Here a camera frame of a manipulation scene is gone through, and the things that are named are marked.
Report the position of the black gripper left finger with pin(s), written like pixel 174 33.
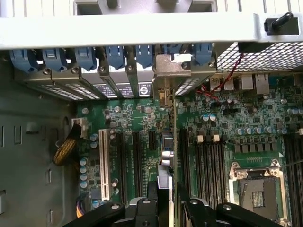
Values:
pixel 163 208

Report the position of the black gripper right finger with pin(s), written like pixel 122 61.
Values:
pixel 187 212

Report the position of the black RAM slot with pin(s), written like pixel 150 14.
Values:
pixel 200 170
pixel 222 170
pixel 207 170
pixel 298 189
pixel 288 153
pixel 214 170

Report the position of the long black expansion slot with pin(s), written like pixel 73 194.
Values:
pixel 121 165
pixel 184 151
pixel 137 165

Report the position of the short black expansion slot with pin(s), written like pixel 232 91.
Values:
pixel 152 140

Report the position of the white expansion slot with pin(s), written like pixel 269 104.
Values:
pixel 104 165

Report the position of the blue slot retention clip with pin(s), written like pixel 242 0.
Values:
pixel 115 56
pixel 171 48
pixel 22 59
pixel 85 58
pixel 54 59
pixel 145 55
pixel 203 55

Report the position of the black case lock lever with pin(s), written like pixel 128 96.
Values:
pixel 281 22

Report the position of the silver CPU socket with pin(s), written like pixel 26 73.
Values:
pixel 260 196

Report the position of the green motherboard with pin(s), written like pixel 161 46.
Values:
pixel 146 118

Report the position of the white power connector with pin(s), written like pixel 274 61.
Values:
pixel 79 123

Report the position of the grey metal PC case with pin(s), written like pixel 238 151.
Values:
pixel 35 165

